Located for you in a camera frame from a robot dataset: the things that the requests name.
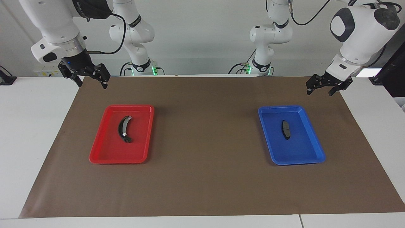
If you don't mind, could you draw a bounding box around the small grey brake pad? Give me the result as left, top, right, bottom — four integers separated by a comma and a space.
281, 120, 291, 140

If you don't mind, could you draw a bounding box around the curved dark brake shoe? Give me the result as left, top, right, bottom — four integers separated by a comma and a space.
118, 115, 133, 143

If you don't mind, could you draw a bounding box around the blue plastic tray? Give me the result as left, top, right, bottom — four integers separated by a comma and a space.
258, 105, 326, 166

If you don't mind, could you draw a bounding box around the black monitor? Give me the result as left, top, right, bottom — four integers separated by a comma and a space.
369, 32, 405, 98

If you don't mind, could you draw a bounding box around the red plastic tray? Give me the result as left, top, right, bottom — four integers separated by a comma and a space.
89, 104, 155, 164

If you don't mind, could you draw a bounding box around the black clamp device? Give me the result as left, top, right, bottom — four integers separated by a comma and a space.
0, 66, 17, 86

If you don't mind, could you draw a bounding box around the brown paper mat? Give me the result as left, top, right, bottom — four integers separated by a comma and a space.
18, 76, 405, 219

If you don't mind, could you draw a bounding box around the black base cable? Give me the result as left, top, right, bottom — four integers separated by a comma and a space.
119, 61, 134, 76
228, 49, 257, 75

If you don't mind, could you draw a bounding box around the white wall socket box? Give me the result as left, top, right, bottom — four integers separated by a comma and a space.
33, 68, 64, 77

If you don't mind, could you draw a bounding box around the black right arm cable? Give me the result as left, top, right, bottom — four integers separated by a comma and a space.
85, 13, 127, 55

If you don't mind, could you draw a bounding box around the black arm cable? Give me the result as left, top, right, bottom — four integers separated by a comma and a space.
289, 0, 331, 26
85, 13, 127, 55

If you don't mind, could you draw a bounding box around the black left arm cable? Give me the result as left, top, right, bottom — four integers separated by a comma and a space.
289, 0, 331, 26

